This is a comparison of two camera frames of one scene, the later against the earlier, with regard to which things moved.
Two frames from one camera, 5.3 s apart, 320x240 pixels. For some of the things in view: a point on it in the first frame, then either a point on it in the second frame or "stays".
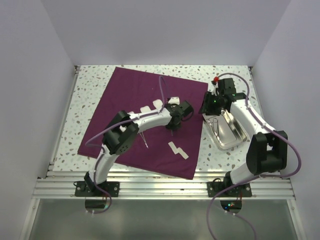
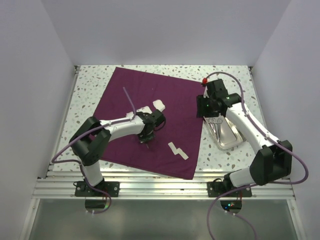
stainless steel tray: (225, 131) stays
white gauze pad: (145, 109) stays
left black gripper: (173, 127) -> (143, 139)
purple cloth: (174, 151) stays
